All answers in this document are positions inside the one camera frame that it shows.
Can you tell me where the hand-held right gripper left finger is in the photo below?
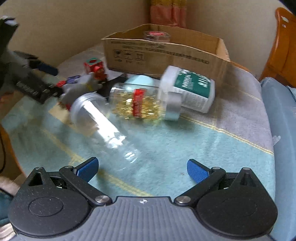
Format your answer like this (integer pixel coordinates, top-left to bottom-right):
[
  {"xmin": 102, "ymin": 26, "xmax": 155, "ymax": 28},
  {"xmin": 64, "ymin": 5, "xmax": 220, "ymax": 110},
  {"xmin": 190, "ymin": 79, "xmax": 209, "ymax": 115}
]
[{"xmin": 22, "ymin": 157, "xmax": 112, "ymax": 207}]

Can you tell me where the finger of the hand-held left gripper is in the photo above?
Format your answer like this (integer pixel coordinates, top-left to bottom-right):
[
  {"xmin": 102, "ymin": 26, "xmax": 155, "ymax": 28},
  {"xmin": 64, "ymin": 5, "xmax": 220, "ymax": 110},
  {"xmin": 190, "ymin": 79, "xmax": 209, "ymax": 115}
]
[
  {"xmin": 15, "ymin": 74, "xmax": 64, "ymax": 105},
  {"xmin": 26, "ymin": 56, "xmax": 59, "ymax": 76}
]

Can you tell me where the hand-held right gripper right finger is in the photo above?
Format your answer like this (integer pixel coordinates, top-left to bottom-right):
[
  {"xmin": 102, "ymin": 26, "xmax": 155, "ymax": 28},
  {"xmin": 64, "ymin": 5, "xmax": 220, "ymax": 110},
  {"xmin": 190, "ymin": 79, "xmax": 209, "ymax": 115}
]
[{"xmin": 174, "ymin": 159, "xmax": 266, "ymax": 208}]

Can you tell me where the grey toy figure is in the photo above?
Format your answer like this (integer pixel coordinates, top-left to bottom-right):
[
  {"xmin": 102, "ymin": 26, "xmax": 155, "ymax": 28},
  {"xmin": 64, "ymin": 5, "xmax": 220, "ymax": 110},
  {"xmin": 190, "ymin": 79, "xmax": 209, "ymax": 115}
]
[{"xmin": 59, "ymin": 72, "xmax": 103, "ymax": 109}]

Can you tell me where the clear plastic bottle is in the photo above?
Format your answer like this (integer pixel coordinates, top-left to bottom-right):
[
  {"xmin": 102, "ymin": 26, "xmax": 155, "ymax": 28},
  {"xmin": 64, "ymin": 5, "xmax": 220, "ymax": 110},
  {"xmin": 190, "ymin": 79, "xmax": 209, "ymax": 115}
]
[{"xmin": 70, "ymin": 92, "xmax": 141, "ymax": 164}]

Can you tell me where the clear jar of yellow capsules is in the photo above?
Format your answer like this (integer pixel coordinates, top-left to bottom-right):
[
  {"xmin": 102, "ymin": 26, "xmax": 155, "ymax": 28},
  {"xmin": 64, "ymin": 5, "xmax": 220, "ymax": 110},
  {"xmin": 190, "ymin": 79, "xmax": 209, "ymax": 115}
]
[{"xmin": 109, "ymin": 82, "xmax": 183, "ymax": 121}]

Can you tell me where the white supplement bottle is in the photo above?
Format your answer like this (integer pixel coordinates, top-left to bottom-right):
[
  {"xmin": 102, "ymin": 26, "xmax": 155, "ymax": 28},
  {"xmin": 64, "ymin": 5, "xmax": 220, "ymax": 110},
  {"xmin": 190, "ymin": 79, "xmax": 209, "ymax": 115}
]
[{"xmin": 159, "ymin": 65, "xmax": 216, "ymax": 114}]

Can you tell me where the light blue egg-shaped case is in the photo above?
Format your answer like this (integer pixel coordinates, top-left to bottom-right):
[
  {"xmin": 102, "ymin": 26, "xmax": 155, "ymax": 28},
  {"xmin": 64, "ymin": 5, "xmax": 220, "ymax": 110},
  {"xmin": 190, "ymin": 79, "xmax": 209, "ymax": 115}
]
[{"xmin": 125, "ymin": 75, "xmax": 160, "ymax": 87}]

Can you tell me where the cardboard box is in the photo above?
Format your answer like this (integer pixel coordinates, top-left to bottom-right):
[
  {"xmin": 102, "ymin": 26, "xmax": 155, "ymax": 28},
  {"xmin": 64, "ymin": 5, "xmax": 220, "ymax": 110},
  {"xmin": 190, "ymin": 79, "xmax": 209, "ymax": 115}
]
[{"xmin": 101, "ymin": 24, "xmax": 231, "ymax": 81}]

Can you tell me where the red toy cube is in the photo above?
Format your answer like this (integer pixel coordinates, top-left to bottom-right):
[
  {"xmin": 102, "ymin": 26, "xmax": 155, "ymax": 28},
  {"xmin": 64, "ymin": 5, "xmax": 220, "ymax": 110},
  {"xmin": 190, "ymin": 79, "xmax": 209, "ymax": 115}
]
[{"xmin": 84, "ymin": 58, "xmax": 100, "ymax": 73}]

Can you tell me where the blue pillow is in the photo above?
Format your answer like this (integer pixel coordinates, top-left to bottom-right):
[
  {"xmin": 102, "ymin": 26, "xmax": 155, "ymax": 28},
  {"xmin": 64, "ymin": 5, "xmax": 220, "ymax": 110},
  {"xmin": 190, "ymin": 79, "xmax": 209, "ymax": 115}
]
[{"xmin": 261, "ymin": 77, "xmax": 296, "ymax": 241}]

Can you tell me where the clear round container red label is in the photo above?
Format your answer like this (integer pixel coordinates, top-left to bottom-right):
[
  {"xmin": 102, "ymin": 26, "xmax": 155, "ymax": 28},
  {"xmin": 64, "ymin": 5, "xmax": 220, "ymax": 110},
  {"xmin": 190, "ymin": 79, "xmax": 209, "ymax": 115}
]
[{"xmin": 143, "ymin": 31, "xmax": 172, "ymax": 43}]

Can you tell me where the pink curtain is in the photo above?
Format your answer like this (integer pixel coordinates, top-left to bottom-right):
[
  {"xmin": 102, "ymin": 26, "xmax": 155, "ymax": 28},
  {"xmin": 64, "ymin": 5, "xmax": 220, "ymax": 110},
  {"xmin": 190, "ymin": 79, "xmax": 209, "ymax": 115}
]
[{"xmin": 150, "ymin": 0, "xmax": 187, "ymax": 29}]

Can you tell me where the wooden chair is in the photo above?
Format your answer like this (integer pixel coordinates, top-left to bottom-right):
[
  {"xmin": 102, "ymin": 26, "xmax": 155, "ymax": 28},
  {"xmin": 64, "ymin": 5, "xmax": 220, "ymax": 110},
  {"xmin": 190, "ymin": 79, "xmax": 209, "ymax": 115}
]
[{"xmin": 259, "ymin": 7, "xmax": 296, "ymax": 88}]

